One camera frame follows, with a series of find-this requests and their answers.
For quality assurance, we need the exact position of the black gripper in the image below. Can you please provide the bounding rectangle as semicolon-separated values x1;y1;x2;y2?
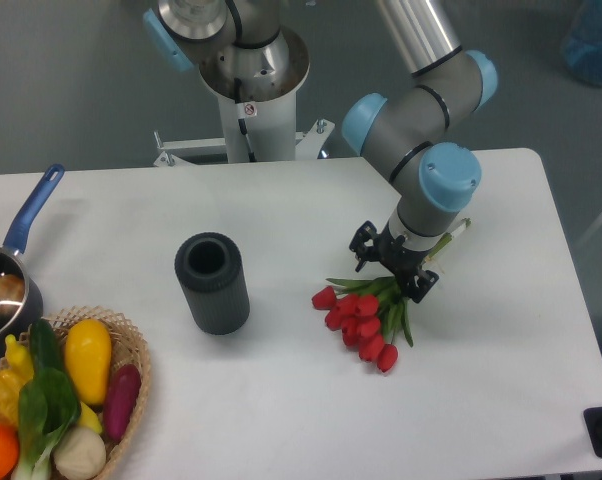
349;219;439;303

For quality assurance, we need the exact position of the red tulip bouquet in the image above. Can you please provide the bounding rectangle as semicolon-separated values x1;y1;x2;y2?
311;217;473;375

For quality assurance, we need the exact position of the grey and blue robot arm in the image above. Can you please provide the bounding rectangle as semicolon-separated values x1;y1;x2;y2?
143;1;498;301

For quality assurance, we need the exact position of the dark grey ribbed vase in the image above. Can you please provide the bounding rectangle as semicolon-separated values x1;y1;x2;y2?
174;232;250;335

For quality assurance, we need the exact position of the woven wicker basket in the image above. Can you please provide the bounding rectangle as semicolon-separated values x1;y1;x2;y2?
0;307;151;479

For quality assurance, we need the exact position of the purple eggplant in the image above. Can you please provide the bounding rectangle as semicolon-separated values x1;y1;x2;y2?
103;364;141;442

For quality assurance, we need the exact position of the yellow squash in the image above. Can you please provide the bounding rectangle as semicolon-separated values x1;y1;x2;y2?
64;318;112;407

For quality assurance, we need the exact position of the yellow banana under bok choy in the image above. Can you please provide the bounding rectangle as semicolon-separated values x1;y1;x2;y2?
76;402;103;435

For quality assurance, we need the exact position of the beige garlic bulb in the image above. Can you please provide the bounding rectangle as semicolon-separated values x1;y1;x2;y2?
53;426;106;480

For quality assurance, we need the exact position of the green bok choy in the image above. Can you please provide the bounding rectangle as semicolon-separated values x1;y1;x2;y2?
12;368;80;479

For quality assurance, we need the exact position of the small yellow gourd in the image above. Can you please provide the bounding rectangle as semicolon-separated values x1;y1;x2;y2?
5;334;34;382

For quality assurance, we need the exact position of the brown bun in saucepan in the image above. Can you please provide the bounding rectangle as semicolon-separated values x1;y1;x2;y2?
0;274;25;317

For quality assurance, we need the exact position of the yellow bell pepper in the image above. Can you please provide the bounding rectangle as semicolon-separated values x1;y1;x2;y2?
0;369;26;428

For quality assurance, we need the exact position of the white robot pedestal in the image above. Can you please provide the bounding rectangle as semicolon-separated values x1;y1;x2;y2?
154;26;335;166

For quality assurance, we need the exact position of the black cable on pedestal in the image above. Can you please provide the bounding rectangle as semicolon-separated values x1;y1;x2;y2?
233;77;257;163

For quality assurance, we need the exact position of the blue handled saucepan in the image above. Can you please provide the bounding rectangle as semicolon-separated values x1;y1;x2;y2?
0;164;65;357

